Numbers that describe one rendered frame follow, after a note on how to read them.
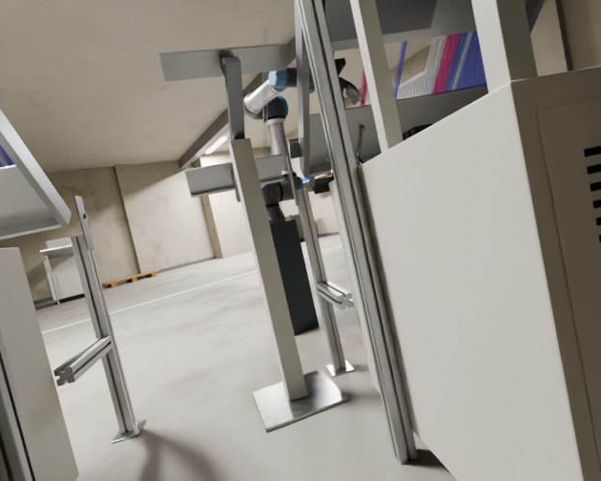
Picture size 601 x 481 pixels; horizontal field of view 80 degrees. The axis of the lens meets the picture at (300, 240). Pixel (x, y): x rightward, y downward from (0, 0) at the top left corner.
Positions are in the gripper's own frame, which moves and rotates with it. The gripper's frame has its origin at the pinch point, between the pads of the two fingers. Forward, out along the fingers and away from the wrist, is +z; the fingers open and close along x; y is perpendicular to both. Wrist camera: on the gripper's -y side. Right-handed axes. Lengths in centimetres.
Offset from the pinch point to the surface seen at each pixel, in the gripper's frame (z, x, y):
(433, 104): 13.7, -25.2, -7.9
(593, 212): 82, 15, -66
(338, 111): 41, 22, -41
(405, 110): 13.8, -15.2, -7.6
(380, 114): 52, 20, -50
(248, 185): 28.6, 40.7, -4.4
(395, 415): 97, 24, -11
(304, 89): 13.9, 20.4, -22.8
